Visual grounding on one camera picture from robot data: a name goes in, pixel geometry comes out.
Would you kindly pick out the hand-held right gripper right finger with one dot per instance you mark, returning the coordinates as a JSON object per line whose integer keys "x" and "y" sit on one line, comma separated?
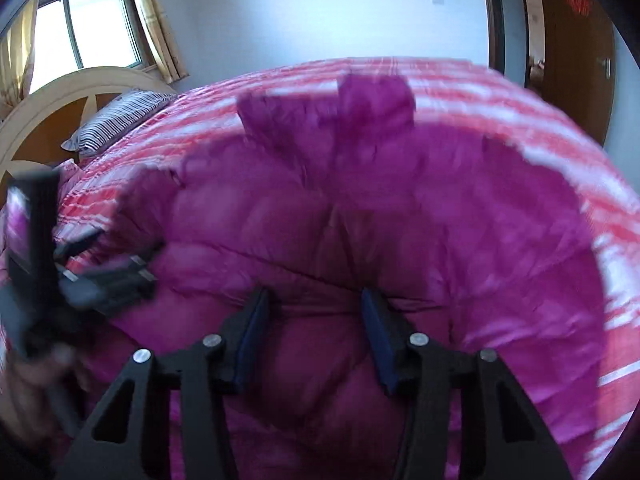
{"x": 382, "y": 350}

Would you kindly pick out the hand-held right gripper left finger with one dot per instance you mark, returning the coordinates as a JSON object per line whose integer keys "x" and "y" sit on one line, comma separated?
{"x": 250, "y": 345}

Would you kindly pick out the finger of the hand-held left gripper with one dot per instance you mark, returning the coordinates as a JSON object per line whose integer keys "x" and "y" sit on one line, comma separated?
{"x": 140, "y": 257}
{"x": 80, "y": 247}

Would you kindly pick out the magenta down jacket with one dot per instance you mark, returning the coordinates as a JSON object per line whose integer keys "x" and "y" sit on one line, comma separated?
{"x": 325, "y": 185}

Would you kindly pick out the person's left hand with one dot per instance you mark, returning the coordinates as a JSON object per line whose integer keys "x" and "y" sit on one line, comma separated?
{"x": 32, "y": 385}

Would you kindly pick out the striped pillow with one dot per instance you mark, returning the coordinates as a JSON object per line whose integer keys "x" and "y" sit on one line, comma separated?
{"x": 115, "y": 120}

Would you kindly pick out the cream wooden headboard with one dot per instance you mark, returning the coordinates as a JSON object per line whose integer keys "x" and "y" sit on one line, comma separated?
{"x": 50, "y": 95}

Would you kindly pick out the yellow curtain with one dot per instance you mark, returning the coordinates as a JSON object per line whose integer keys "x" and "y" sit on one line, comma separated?
{"x": 160, "y": 35}
{"x": 15, "y": 60}

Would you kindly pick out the window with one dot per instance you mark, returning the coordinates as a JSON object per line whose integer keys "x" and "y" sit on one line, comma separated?
{"x": 95, "y": 25}

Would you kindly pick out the red plaid bed sheet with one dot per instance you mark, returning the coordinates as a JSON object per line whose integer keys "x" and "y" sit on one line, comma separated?
{"x": 550, "y": 110}

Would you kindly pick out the brown wooden door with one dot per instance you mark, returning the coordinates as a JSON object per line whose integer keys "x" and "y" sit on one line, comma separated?
{"x": 570, "y": 60}

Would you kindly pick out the brown door frame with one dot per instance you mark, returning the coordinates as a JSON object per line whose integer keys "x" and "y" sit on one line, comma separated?
{"x": 484, "y": 10}

